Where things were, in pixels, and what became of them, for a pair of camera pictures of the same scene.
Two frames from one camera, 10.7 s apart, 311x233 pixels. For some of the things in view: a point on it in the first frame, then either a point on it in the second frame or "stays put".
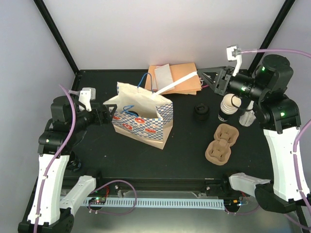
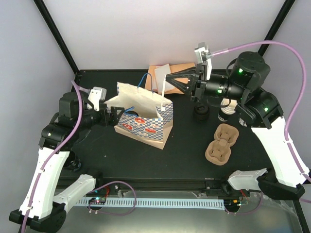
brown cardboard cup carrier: [218, 152] stays put
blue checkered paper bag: [140, 115] stays put
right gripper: [224, 73] -> [193, 73]
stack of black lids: [201, 110] stays put
